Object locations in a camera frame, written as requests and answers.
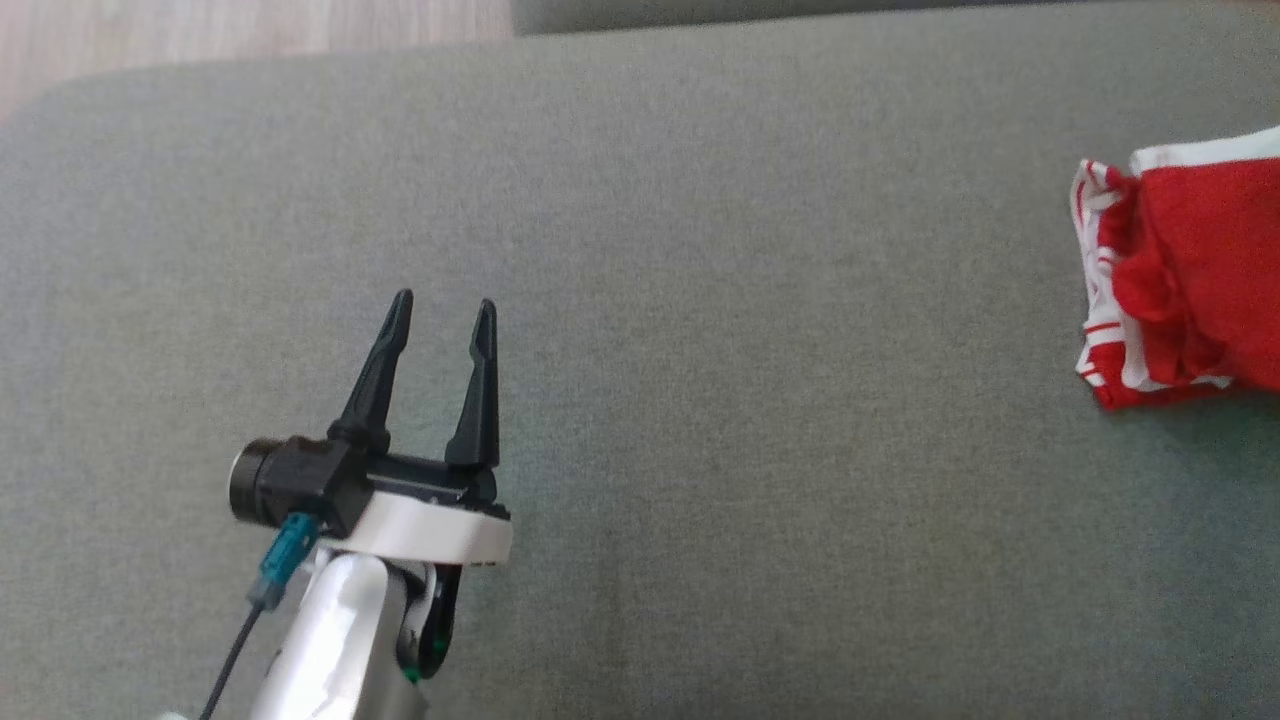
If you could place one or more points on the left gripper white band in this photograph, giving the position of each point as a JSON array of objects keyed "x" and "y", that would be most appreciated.
[{"x": 430, "y": 530}]

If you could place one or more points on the red jersey with white trim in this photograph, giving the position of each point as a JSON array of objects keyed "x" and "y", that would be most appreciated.
[{"x": 1095, "y": 340}]

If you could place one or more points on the red Bulls 23 shorts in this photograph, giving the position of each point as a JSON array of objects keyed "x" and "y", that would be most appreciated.
[{"x": 1220, "y": 270}]

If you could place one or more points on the grey sofa seat cushion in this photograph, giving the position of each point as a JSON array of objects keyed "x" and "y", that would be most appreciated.
[{"x": 750, "y": 400}]

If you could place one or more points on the grey sofa back cushion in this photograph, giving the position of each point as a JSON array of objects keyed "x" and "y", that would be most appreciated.
[{"x": 750, "y": 12}]

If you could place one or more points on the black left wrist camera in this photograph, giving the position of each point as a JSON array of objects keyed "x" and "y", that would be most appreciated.
[{"x": 295, "y": 485}]

